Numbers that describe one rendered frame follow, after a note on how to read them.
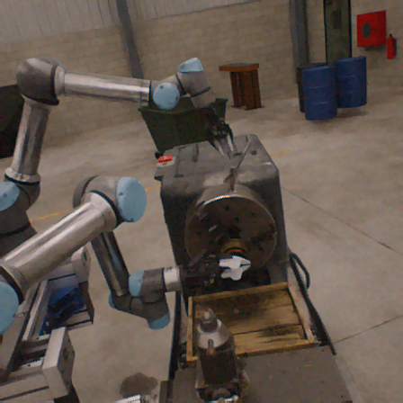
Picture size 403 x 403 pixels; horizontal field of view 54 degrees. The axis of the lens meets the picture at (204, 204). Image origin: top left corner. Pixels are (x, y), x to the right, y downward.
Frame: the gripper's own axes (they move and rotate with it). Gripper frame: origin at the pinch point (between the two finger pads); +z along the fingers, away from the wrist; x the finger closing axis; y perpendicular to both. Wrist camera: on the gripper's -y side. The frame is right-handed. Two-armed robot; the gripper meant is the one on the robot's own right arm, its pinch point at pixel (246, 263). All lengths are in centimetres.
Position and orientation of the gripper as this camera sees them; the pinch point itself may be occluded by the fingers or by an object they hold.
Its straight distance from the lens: 122.7
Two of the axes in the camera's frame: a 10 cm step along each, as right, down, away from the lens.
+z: 9.9, -1.6, -0.4
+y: 0.2, 3.8, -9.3
